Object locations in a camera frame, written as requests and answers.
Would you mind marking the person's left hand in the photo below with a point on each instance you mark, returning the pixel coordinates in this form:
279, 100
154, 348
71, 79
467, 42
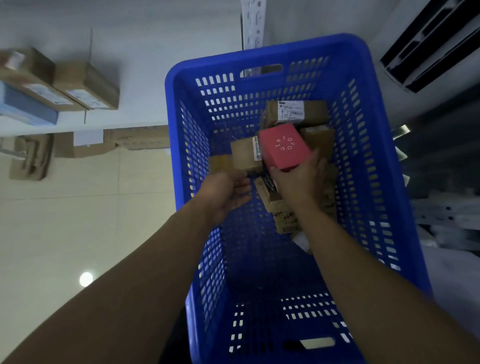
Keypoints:
221, 195

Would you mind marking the person's right hand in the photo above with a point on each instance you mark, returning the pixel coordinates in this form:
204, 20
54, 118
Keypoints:
303, 183

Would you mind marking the small red box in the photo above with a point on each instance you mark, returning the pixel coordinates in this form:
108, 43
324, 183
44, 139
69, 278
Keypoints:
285, 146

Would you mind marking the pile of parcels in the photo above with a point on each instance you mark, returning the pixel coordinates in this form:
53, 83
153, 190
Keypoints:
243, 153

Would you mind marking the blue plastic crate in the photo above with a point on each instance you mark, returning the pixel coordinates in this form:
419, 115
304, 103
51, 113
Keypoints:
262, 281

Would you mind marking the white metal shelf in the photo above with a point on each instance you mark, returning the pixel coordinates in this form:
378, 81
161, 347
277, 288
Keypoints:
150, 56
446, 213

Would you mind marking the brown parcel marked 1-3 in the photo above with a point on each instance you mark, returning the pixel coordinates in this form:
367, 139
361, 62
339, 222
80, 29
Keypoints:
97, 86

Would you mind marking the light blue box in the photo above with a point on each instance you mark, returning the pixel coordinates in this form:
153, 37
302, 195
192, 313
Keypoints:
22, 108

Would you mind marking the bottom-shelf brown parcels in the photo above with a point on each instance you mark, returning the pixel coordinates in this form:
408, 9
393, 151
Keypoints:
37, 67

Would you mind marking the person's right forearm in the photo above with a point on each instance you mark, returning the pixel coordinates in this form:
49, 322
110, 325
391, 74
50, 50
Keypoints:
382, 300

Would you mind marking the person's left forearm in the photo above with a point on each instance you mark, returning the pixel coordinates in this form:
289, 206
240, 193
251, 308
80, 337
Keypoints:
112, 300

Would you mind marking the person's left leg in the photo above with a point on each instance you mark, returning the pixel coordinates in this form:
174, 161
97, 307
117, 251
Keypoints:
176, 341

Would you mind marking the torn brown cardboard sheet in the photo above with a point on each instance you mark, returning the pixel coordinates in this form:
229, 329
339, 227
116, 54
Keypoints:
63, 148

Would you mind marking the folded cardboard pad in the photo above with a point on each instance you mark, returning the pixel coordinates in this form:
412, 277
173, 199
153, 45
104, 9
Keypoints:
32, 157

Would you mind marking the shiny gold metal piece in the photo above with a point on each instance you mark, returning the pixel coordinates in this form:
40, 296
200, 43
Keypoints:
400, 131

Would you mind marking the white standing air conditioner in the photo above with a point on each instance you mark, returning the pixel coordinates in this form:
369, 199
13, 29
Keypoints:
442, 101

